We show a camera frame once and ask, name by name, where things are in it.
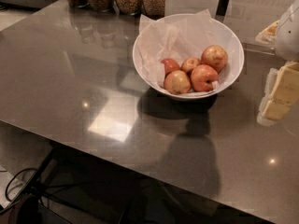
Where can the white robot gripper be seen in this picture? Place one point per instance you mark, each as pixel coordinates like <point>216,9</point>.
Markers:
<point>289,32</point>

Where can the white ceramic bowl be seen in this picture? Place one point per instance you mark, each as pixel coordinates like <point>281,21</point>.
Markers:
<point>232,41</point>

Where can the red apple back right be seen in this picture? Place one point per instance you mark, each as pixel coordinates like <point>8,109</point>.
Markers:
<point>215,56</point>

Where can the red apple front right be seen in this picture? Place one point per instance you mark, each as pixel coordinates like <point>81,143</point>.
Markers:
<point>202,78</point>

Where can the small apple middle back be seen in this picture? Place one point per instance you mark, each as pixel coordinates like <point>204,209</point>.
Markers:
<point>189,64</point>

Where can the yellowish apple front left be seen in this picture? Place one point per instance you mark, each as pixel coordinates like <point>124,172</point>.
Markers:
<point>177,82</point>

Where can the dark red apple left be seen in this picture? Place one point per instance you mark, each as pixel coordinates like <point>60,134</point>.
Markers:
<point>170,65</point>

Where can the white paper liner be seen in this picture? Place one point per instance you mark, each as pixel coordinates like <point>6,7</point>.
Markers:
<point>174,38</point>

